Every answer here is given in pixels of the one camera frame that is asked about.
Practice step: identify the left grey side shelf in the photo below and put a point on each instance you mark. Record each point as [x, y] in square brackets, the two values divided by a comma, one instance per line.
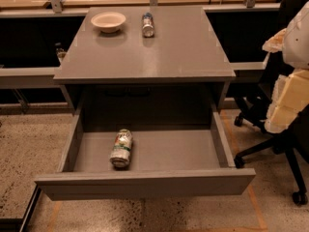
[27, 78]

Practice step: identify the black office chair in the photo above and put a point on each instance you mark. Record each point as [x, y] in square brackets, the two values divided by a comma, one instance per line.
[293, 140]

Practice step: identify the green white 7up can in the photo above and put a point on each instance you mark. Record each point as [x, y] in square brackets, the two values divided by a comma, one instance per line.
[120, 154]

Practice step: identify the right grey side shelf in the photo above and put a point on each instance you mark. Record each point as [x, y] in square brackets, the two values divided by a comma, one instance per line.
[249, 72]

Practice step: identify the blue silver soda can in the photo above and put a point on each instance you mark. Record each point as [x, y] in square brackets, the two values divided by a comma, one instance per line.
[148, 27]

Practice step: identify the white paper bowl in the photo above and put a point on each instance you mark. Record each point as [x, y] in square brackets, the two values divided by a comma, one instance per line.
[109, 22]

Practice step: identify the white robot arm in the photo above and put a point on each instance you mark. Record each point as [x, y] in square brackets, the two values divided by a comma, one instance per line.
[296, 42]

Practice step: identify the small glass jar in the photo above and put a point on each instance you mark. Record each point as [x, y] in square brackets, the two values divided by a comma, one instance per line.
[60, 52]

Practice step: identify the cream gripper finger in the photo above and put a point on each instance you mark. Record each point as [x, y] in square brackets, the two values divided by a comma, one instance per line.
[290, 96]
[275, 43]

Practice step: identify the grey open top drawer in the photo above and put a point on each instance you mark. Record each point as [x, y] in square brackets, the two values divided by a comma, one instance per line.
[164, 163]

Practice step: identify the grey cabinet counter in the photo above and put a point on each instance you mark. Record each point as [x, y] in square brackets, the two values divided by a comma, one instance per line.
[184, 48]

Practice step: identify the grey side shelf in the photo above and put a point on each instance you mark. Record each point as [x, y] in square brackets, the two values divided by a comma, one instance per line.
[27, 78]
[249, 72]

